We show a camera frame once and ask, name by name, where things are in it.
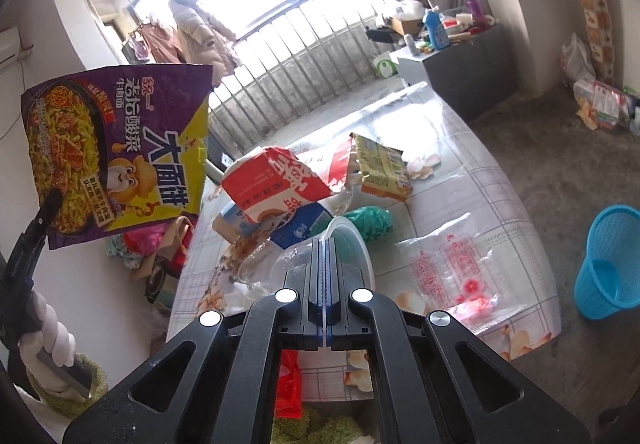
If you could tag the metal balcony railing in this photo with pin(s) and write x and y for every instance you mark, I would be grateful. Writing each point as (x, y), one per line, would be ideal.
(300, 69)

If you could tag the floral plastic tablecloth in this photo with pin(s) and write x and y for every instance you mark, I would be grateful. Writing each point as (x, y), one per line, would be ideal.
(475, 174)

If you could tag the blue white carton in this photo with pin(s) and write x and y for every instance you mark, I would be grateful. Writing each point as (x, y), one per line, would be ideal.
(300, 226)

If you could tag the white green bag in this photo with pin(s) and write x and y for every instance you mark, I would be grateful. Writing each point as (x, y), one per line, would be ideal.
(385, 67)

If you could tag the black slatted rack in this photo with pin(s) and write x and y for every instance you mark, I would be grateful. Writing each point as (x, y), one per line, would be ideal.
(217, 159)

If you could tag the pink hanging garment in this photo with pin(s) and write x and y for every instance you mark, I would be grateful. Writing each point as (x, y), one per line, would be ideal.
(157, 44)

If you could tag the patterned rolled mat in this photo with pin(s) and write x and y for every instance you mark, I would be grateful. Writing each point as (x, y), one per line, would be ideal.
(595, 14)

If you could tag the green plastic bag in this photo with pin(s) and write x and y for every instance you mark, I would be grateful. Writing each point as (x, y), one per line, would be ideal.
(372, 221)

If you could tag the grey cabinet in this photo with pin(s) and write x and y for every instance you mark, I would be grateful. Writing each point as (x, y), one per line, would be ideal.
(460, 74)

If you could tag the red plastic bag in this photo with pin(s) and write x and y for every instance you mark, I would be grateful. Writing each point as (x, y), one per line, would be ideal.
(289, 384)

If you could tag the clear red-printed plastic bag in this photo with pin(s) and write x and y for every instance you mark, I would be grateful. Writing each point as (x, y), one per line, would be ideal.
(445, 274)

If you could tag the yellow snack packet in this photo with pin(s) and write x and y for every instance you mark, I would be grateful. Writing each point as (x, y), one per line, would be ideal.
(382, 166)

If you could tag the purple bottle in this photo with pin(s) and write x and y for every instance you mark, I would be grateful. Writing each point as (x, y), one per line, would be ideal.
(476, 10)

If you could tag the purple instant noodle packet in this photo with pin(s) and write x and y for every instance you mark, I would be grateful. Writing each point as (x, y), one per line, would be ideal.
(115, 149)

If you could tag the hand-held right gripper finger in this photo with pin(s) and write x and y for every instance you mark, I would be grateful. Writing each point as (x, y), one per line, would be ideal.
(331, 294)
(320, 294)

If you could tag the blue detergent bottle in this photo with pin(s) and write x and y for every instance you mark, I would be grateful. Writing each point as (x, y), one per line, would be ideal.
(437, 31)

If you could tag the pink plastic bag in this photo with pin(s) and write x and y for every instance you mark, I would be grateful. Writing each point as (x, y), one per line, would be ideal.
(142, 240)

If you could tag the green white fuzzy garment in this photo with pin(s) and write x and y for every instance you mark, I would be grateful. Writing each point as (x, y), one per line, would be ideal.
(320, 431)

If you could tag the pile of packets on floor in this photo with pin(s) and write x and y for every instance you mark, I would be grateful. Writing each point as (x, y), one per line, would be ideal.
(602, 101)

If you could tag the open cardboard box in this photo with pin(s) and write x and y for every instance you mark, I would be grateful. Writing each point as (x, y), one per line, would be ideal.
(406, 25)

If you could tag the white air conditioner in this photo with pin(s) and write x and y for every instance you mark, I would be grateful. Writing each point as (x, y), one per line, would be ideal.
(9, 44)

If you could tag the beige down coat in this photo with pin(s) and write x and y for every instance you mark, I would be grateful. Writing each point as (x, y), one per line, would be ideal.
(200, 39)

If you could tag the clear plastic bottle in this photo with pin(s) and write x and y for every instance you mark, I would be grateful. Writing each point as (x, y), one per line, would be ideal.
(252, 266)

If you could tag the red white snack bag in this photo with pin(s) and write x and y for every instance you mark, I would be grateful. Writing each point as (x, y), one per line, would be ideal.
(270, 184)

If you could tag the person's left hand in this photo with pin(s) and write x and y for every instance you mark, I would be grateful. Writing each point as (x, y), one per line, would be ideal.
(57, 331)

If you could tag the blue plastic waste basket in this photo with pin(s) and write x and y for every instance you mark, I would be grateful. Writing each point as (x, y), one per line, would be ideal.
(607, 264)

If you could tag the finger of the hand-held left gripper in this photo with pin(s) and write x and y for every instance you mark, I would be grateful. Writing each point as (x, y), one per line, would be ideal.
(47, 211)

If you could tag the clear plastic cup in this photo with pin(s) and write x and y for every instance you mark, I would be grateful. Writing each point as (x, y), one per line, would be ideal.
(350, 244)

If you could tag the white plastic bag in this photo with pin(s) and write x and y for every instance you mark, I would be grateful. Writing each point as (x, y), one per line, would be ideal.
(577, 61)

